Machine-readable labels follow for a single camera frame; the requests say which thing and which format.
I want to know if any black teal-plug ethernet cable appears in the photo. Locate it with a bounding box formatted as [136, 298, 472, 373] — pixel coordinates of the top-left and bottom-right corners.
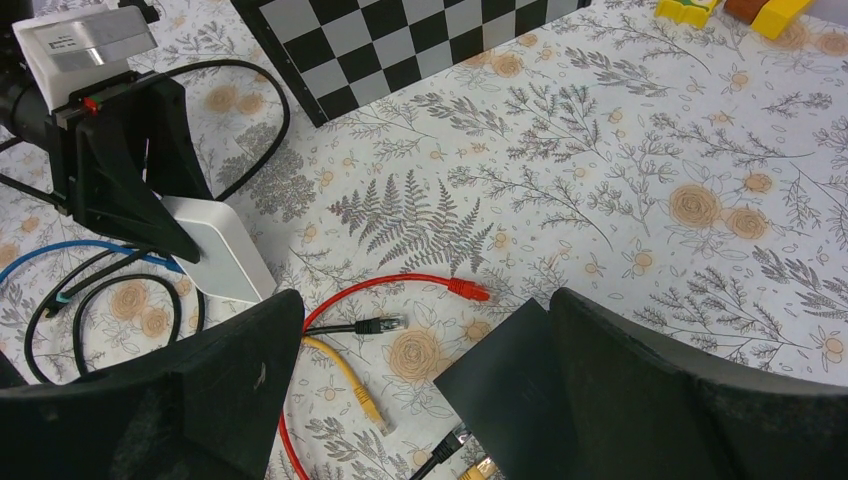
[0, 59, 293, 203]

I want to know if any orange brown toy block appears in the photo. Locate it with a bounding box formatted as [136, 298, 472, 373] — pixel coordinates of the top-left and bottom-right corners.
[723, 0, 815, 41]

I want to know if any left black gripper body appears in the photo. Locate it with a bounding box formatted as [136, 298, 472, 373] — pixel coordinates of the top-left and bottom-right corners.
[1, 69, 159, 219]

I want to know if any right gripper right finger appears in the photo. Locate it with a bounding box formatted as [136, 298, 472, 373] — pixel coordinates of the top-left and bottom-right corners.
[550, 288, 847, 479]

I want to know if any blue ethernet cable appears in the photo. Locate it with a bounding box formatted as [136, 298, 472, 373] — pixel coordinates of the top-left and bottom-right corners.
[0, 239, 183, 285]

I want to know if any black round ethernet cable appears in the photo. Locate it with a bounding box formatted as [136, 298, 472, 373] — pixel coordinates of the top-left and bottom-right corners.
[23, 246, 207, 386]

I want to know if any yellow patterned toy block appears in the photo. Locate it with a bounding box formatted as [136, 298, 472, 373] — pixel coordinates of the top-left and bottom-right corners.
[654, 0, 720, 29]

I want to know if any yellow ethernet cable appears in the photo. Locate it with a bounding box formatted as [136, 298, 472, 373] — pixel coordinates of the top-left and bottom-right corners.
[301, 335, 392, 435]

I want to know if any checkerboard calibration board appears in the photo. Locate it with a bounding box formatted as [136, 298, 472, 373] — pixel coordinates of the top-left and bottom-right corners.
[233, 0, 587, 127]

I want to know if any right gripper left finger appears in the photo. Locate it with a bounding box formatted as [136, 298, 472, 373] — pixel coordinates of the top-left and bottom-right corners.
[1, 289, 305, 479]

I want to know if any black network switch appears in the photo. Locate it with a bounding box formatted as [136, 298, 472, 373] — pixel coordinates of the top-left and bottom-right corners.
[435, 299, 590, 479]

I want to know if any black short ethernet cable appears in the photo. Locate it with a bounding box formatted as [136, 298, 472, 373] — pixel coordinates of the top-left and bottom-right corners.
[304, 313, 408, 338]

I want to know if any red ethernet cable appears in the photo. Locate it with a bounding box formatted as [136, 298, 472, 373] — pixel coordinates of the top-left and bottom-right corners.
[278, 273, 492, 480]

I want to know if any white network switch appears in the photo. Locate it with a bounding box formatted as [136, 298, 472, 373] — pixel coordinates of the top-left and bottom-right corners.
[162, 196, 277, 304]

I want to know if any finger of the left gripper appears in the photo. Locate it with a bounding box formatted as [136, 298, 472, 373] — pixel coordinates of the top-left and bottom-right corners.
[141, 76, 213, 199]
[71, 114, 200, 262]

